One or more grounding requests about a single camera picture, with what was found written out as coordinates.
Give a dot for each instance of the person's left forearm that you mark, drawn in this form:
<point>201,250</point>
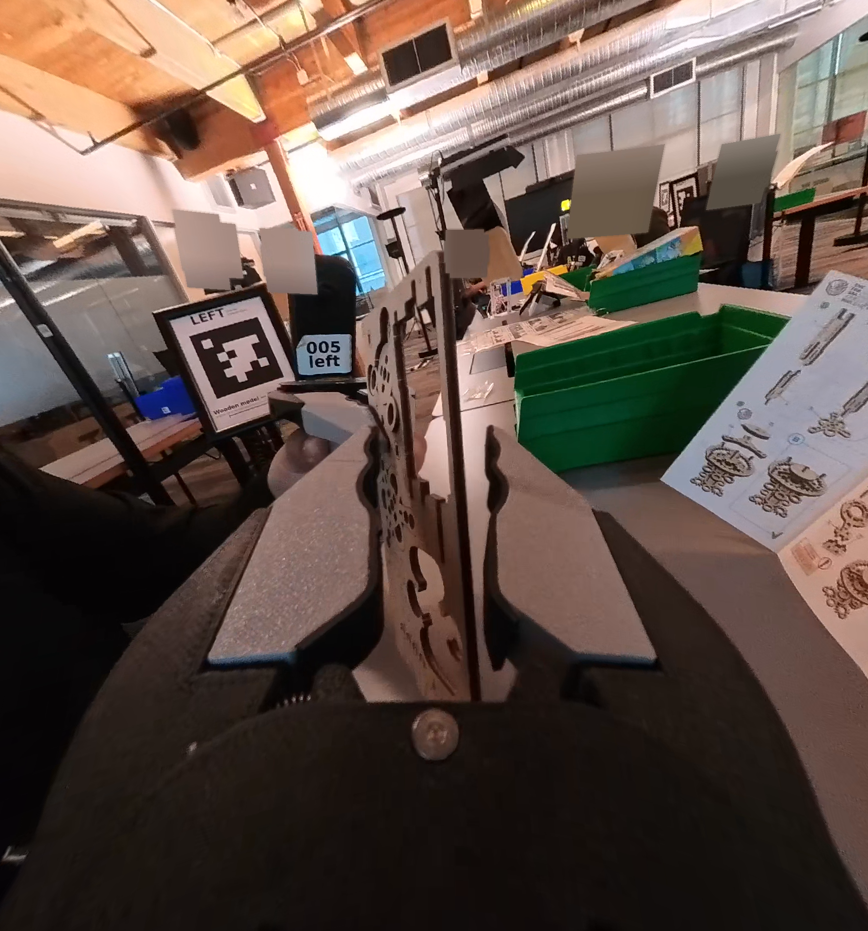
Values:
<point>77,524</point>

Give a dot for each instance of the colourful cardboard box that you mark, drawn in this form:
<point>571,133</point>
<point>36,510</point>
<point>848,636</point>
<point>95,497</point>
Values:
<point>667,251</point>

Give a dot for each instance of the grey ceiling box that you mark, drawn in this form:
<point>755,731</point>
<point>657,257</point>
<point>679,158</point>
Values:
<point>252,187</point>

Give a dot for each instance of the printed paper sheets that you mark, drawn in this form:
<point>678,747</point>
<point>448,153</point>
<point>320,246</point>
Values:
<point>550,329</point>

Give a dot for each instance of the ceiling vent grille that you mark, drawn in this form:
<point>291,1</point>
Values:
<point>419,54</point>
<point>672,78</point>

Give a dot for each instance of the black metal post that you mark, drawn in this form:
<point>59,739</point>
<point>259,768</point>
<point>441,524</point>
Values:
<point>41,329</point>

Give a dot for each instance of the green plastic bin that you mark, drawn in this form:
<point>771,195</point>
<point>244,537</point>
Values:
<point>645,291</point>
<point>623,422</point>

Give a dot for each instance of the wooden standing desk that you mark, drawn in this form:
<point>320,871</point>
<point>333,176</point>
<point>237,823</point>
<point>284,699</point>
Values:
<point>827,200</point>

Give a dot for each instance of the black studio light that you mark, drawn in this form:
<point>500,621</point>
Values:
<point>477,182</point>

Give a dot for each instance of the person's dark clothed body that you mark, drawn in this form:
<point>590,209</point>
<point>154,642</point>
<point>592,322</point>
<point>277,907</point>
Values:
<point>12,727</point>

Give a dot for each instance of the wooden parts sheet with cutouts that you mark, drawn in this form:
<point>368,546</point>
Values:
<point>454,553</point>

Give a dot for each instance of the framed marker sign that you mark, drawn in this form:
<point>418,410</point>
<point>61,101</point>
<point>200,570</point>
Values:
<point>223,364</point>

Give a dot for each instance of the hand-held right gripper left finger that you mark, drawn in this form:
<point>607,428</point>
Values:
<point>296,567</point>

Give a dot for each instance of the folded paper instruction booklet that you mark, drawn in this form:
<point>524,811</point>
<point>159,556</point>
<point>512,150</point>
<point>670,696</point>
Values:
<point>805,436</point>

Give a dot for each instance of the silver air duct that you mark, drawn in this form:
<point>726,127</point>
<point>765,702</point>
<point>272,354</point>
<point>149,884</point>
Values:
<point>550,91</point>

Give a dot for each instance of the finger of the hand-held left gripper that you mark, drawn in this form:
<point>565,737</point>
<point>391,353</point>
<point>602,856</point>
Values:
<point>332,418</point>

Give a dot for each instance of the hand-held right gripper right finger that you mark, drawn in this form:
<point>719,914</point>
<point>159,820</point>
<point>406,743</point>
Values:
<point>565,582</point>

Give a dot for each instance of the black ceiling speaker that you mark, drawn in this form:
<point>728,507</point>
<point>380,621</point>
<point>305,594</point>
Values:
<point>179,134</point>

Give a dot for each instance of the person's left hand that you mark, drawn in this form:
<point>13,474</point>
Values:
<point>296,462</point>

